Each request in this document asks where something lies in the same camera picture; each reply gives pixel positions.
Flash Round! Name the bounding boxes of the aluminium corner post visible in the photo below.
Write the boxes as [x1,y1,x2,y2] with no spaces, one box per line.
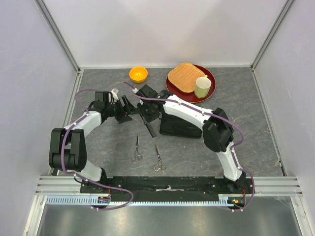
[251,0,295,71]
[34,0,81,73]

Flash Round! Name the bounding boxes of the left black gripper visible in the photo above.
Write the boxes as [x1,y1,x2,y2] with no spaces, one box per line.
[105,95,140,124]

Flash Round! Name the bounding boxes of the woven bamboo basket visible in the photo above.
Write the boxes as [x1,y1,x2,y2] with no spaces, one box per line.
[167,62,205,93]

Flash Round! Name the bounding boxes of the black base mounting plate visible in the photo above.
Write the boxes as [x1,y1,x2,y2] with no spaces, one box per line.
[80,176,256,196]

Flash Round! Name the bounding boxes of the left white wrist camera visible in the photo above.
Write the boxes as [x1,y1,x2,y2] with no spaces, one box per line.
[109,88,119,104]

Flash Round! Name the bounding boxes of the red round tray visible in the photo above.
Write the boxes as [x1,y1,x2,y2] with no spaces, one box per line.
[165,64,216,103]

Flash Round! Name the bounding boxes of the black straight comb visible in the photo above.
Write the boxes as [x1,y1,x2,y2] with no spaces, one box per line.
[145,122,157,138]

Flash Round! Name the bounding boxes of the pale green cup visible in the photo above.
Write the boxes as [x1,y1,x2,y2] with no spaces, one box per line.
[194,77,212,98]

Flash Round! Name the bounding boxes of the black zip tool case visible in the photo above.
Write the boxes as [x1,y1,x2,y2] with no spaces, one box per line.
[159,114,202,139]

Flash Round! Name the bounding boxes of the aluminium front frame rail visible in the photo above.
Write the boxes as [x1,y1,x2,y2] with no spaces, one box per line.
[35,176,302,197]

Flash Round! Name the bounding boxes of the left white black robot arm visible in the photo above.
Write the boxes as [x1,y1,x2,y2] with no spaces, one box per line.
[49,89,139,193]

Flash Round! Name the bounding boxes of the light blue cable duct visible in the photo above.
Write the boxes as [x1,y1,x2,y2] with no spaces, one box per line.
[45,195,244,206]

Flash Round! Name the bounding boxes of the silver scissors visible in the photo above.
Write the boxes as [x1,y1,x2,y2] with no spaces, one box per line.
[154,143,166,174]
[131,135,143,165]

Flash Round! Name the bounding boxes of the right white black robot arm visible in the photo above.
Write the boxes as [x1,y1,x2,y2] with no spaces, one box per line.
[132,85,246,194]

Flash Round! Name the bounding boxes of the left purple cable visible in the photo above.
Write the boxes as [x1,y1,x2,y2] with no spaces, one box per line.
[59,88,135,211]

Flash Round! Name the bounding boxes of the right aluminium corner post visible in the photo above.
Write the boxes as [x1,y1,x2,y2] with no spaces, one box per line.
[251,0,295,71]

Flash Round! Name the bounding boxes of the orange bowl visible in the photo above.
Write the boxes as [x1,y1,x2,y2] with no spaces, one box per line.
[129,66,148,83]

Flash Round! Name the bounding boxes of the left aluminium corner post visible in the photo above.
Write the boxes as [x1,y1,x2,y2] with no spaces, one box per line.
[34,0,81,73]

